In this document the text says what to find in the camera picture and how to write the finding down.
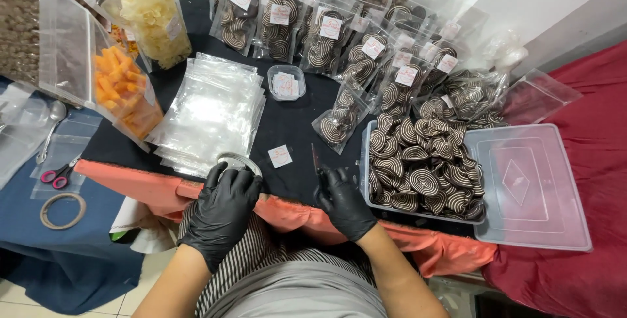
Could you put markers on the person's right hand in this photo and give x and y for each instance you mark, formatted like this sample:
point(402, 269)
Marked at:
point(348, 208)

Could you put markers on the person's left hand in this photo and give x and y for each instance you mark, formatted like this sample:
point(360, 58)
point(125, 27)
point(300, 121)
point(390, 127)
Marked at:
point(218, 215)

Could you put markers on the person's right fingers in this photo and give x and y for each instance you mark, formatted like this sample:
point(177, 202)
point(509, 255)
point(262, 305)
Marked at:
point(333, 181)

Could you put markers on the person's left fingers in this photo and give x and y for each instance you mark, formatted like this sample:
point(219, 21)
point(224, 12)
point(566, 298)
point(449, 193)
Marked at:
point(232, 181)

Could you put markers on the clear adhesive tape roll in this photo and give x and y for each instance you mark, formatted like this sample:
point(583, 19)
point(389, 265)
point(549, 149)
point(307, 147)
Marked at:
point(241, 157)

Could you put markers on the clear plastic storage box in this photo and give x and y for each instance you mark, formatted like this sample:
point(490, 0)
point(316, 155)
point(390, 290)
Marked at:
point(365, 171)

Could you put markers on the orange cloth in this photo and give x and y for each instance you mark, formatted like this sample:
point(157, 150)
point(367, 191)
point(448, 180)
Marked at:
point(294, 215)

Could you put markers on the white round-print sticker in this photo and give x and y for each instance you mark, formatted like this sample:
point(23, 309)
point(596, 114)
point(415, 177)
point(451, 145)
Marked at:
point(280, 156)

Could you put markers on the unlabelled striped cookie pouch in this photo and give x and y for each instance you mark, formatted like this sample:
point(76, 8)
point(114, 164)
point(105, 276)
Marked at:
point(343, 117)

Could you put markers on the stack of empty clear bags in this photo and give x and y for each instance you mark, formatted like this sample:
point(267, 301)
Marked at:
point(210, 112)

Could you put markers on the black table cloth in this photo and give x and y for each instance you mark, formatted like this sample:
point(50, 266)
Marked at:
point(289, 122)

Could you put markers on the heap of loose striped cookies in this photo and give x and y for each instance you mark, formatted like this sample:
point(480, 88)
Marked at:
point(423, 171)

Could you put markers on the white paper bag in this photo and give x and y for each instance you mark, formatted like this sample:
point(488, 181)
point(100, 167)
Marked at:
point(142, 230)

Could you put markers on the small clear tub of stickers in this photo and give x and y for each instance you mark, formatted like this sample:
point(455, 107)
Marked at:
point(286, 83)

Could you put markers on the person's striped grey clothing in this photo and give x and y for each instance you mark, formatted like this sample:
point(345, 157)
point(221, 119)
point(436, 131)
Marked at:
point(284, 283)

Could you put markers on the group of striped cookie packets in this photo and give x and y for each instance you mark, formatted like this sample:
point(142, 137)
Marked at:
point(343, 39)

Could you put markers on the bag of orange snack sticks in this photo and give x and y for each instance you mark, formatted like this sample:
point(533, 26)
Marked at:
point(120, 85)

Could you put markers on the large open bag of cookies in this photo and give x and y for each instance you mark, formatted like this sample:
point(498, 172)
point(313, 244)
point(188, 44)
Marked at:
point(465, 100)

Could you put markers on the small clear zip bags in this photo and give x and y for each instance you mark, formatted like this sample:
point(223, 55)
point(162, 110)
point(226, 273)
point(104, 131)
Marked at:
point(63, 154)

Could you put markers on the blue cloth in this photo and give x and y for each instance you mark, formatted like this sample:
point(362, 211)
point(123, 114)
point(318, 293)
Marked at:
point(63, 254)

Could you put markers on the bag of pale yellow chips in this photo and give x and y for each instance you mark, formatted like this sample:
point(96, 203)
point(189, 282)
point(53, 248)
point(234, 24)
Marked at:
point(152, 14)

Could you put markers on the metal spoon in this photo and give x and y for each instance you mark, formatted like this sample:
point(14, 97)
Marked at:
point(53, 124)

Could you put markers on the brown tape roll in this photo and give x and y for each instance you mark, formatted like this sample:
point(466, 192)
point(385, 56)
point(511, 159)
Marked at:
point(46, 220)

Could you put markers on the clear plastic box lid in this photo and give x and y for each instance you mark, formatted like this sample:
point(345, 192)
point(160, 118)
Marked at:
point(531, 186)

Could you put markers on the crumpled white plastic bag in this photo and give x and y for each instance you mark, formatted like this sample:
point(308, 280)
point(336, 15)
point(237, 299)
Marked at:
point(507, 51)

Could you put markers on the empty clear pouch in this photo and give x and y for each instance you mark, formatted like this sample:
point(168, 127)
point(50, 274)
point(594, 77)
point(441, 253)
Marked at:
point(536, 95)

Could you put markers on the bag of brown snacks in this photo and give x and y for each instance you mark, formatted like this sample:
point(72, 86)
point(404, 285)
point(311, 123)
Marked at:
point(17, 19)

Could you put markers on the red cloth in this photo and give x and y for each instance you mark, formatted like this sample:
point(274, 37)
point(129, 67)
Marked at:
point(602, 161)

